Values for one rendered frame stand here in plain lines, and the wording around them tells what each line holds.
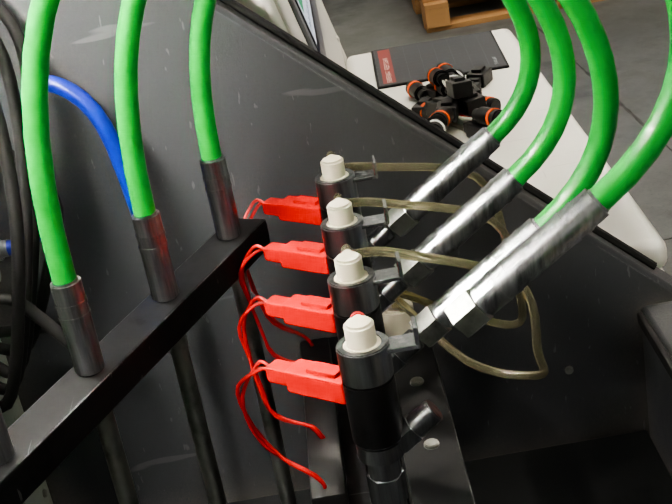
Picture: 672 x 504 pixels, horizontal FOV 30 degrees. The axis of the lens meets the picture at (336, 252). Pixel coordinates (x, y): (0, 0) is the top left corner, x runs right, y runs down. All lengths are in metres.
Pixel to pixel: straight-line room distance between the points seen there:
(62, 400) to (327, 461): 0.18
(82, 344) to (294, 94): 0.28
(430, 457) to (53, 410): 0.25
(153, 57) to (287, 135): 0.11
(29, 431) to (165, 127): 0.30
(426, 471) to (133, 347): 0.20
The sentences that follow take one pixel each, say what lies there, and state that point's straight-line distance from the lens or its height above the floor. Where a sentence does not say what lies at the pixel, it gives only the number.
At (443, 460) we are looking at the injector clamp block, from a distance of 0.82.
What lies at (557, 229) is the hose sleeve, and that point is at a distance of 0.63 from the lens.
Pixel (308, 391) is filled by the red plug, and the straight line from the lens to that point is 0.68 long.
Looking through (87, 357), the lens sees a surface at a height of 1.11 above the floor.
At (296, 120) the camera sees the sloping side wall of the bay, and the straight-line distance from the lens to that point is 0.93.
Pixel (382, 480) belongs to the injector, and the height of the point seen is 1.05.
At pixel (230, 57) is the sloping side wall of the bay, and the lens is 0.91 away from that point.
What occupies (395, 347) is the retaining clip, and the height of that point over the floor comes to 1.13.
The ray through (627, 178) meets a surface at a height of 1.20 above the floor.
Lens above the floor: 1.45
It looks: 25 degrees down
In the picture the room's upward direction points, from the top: 10 degrees counter-clockwise
